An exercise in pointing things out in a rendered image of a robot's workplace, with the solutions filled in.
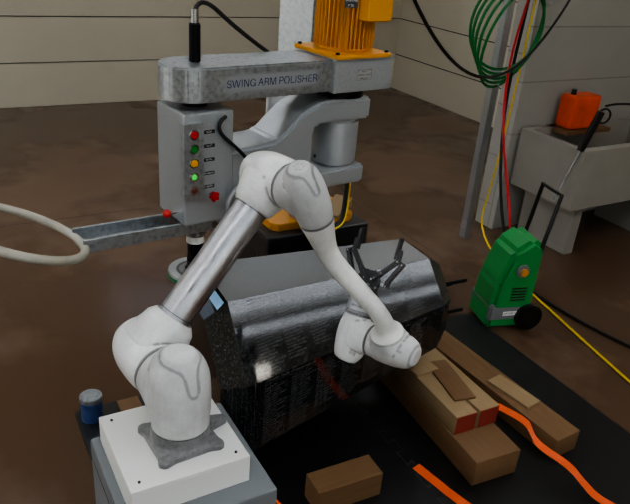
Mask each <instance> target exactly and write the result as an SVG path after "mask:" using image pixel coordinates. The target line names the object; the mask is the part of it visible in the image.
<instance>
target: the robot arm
mask: <svg viewBox="0 0 630 504"><path fill-rule="evenodd" d="M239 179H240V180H239V183H238V187H237V189H236V194H235V197H236V198H237V199H236V200H235V201H234V203H233V204H232V206H231V207H230V208H229V210H228V211H227V213H226V214H225V215H224V217H223V218H222V220H221V221H220V222H219V224H218V225H217V227H216V228H215V229H214V231H213V232H212V234H211V235H210V237H209V238H208V239H207V241H206V242H205V244H204V245H203V246H202V248H201V249H200V251H199V252H198V253H197V255H196V256H195V258H194V259H193V260H192V262H191V263H190V265H189V266H188V267H187V269H186V270H185V272H184V273H183V274H182V276H181V277H180V279H179V280H178V282H177V283H176V284H175V286H174V287H173V289H172V290H171V291H170V293H169V294H168V296H167V297H166V298H165V300H164V301H163V303H162V304H161V305H155V306H151V307H148V308H147V309H146V310H145V311H144V312H142V313H141V314H140V315H139V316H137V317H133V318H131V319H129V320H127V321H126V322H124V323H123V324H122V325H121V326H120V327H119V328H118V329H117V331H116V332H115V334H114V337H113V341H112V350H113V355H114V359H115V361H116V364H117V366H118V367H119V369H120V370H121V372H122V373H123V375H124V376H125V377H126V379H127V380H128V381H129V382H130V383H131V384H132V385H133V386H134V387H135V388H136V389H137V390H138V391H139V393H140V394H141V397H142V399H143V401H144V403H145V405H146V408H147V410H148V411H149V413H150V419H151V422H149V423H142V424H140V425H139V426H138V434H140V435H141V436H142V437H143V438H144V439H145V440H146V442H147V444H148V445H149V447H150V449H151V450H152V452H153V454H154V455H155V457H156V458H157V460H158V467H159V468H160V469H162V470H166V469H169V468H171V467H172V466H174V465H175V464H178V463H180V462H183V461H186V460H189V459H192V458H194V457H197V456H200V455H203V454H206V453H208V452H212V451H219V450H222V449H223V448H224V440H223V439H221V438H220V437H218V436H217V435H216V433H215V432H214V430H215V429H217V428H218V427H220V426H222V425H224V424H225V423H226V418H225V415H224V414H222V413H221V414H213V415H210V412H211V376H210V370H209V367H208V364H207V362H206V360H205V358H204V357H203V355H202V354H201V353H200V351H199V350H197V349H196V348H195V347H193V346H191V345H189V343H190V341H191V339H192V328H191V326H190V325H191V323H192V322H193V321H194V319H195V318H196V316H197V315H198V313H199V312H200V311H201V309H202V308H203V306H204V305H205V304H206V302H207V301H208V299H209V298H210V296H211V295H212V294H213V292H214V291H215V289H216V288H217V287H218V285H219V284H220V282H221V281H222V280H223V278H224V277H225V275H226V274H227V272H228V271H229V270H230V268H231V267H232V265H233V264H234V263H235V261H236V260H237V258H238V257H239V255H240V254H241V253H242V251H243V250H244V248H245V247H246V246H247V244H248V243H249V241H250V240H251V238H252V237H253V236H254V234H255V233H256V231H257V230H258V229H259V227H260V226H261V224H262V223H263V221H264V220H265V219H269V218H271V217H273V216H274V215H275V214H276V213H278V212H279V211H281V210H282V209H284V210H286V211H287V212H288V213H290V214H291V215H292V216H295V218H296V220H297V222H298V224H299V226H300V228H301V230H302V231H303V233H304V234H305V236H306V237H307V239H308V241H309V242H310V244H311V246H312V247H313V249H314V251H315V253H316V255H317V256H318V258H319V259H320V261H321V262H322V264H323V265H324V267H325V268H326V269H327V270H328V272H329V273H330V274H331V275H332V276H333V277H334V278H335V280H336V281H337V282H338V283H339V284H340V285H341V286H342V287H343V288H344V289H345V290H346V291H347V292H348V293H349V294H350V296H349V300H348V303H347V306H346V310H345V313H344V315H343V317H342V318H341V320H340V322H339V325H338V329H337V333H336V337H335V345H334V353H335V355H336V356H337V357H338V358H339V359H341V360H343V361H345V362H348V363H356V362H358V361H359V360H360V359H361V358H362V357H363V354H364V355H367V356H370V357H371V358H373V359H375V360H377V361H379V362H381V363H383V364H386V365H389V366H392V367H396V368H402V369H406V368H410V367H412V366H414V365H416V363H417V362H418V361H419V359H420V356H421V351H422V350H421V346H420V344H419V343H418V341H417V340H416V339H415V338H414V337H412V336H410V335H409V333H408V332H407V331H406V330H405V329H404V328H403V326H402V325H401V324H400V323H399V322H397V321H395V320H393V318H392V316H391V314H390V313H389V311H388V310H387V308H386V307H385V306H384V304H383V303H382V302H381V301H380V299H379V298H378V297H377V296H376V295H377V292H378V288H379V286H382V287H383V288H384V289H388V288H389V286H390V284H391V282H392V281H393V280H394V279H395V278H396V277H397V275H398V274H399V273H400V272H401V271H402V270H403V269H404V268H405V266H406V265H405V264H404V263H402V261H401V259H402V256H403V251H402V250H401V249H402V246H403V242H404V239H402V238H399V242H398V245H397V248H396V252H395V255H394V260H395V261H394V262H393V263H391V264H390V265H388V266H387V267H385V268H384V269H382V270H381V271H379V272H377V271H375V270H371V269H368V268H365V266H364V265H363V262H362V260H361V257H360V255H359V252H358V250H357V249H360V247H361V243H362V240H363V236H364V233H365V228H362V227H360V231H359V234H358V238H355V239H354V243H353V246H352V247H347V248H346V254H347V261H348V262H347V261H346V260H345V258H344V257H343V256H342V254H341V252H340V251H339V249H338V246H337V243H336V236H335V224H334V214H333V209H332V202H331V198H330V195H329V192H328V189H327V186H326V184H325V181H324V179H323V177H322V175H321V173H320V172H319V171H318V169H317V168H316V167H315V166H314V165H313V164H312V163H311V162H309V161H307V160H296V161H295V160H294V159H292V158H290V157H287V156H285V155H282V154H280V153H277V152H273V151H257V152H254V153H251V154H249V155H248V156H246V157H245V158H244V160H243V161H242V163H241V165H240V169H239ZM352 252H353V255H354V257H355V260H356V262H357V265H358V268H359V271H360V273H359V274H357V273H356V272H355V268H354V261H353V255H352ZM398 265H399V266H398ZM396 266H398V267H397V268H396V269H395V270H394V272H393V273H392V274H391V275H390V276H389V277H388V278H387V279H386V281H383V283H381V279H380V278H381V277H382V276H384V275H385V274H386V273H387V272H389V271H390V270H392V269H393V268H395V267H396ZM372 320H373V322H374V323H373V322H372Z"/></svg>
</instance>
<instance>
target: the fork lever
mask: <svg viewBox="0 0 630 504"><path fill-rule="evenodd" d="M221 220H222V219H219V220H214V221H209V222H204V223H199V224H194V225H189V226H184V225H183V224H182V223H180V222H179V221H178V220H177V219H175V218H174V217H173V216H172V215H171V217H169V218H165V217H164V216H163V213H162V214H156V215H150V216H144V217H137V218H131V219H125V220H119V221H113V222H107V223H100V224H94V225H88V226H82V227H76V228H72V233H77V234H79V235H80V236H81V237H82V238H83V239H84V240H83V245H88V246H89V248H90V253H93V252H98V251H104V250H109V249H114V248H120V247H125V246H131V245H136V244H141V243H147V242H152V241H157V240H163V239H168V238H174V237H179V236H184V235H190V234H195V233H201V232H206V231H211V230H214V229H215V228H216V227H217V225H218V224H219V222H220V221H221Z"/></svg>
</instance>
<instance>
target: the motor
mask: <svg viewBox="0 0 630 504"><path fill-rule="evenodd" d="M392 9H393V0H316V10H315V24H314V38H313V42H307V43H302V41H298V43H295V44H294V47H296V48H300V49H303V50H306V51H309V52H312V53H315V54H319V55H322V56H325V57H328V58H331V59H335V60H348V59H364V58H380V57H391V53H390V52H388V50H384V51H383V50H379V49H375V48H372V47H373V42H374V32H375V23H376V22H390V21H391V17H392Z"/></svg>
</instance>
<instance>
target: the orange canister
mask: <svg viewBox="0 0 630 504"><path fill-rule="evenodd" d="M577 90H578V89H572V91H571V92H570V93H563V94H562V96H561V101H560V105H559V109H558V113H557V118H556V122H555V123H556V124H546V125H550V126H553V125H558V126H557V127H556V126H555V127H554V126H553V128H552V131H554V132H557V133H560V134H562V135H565V136H572V135H581V134H585V133H586V131H587V129H588V127H589V125H590V124H591V122H592V120H593V118H594V116H595V114H596V113H597V111H598V110H599V106H600V102H601V98H602V97H601V96H600V95H599V94H595V93H592V92H588V91H585V92H577ZM610 129H611V127H607V126H604V125H601V124H599V125H598V127H597V129H596V131H595V133H599V132H608V131H610Z"/></svg>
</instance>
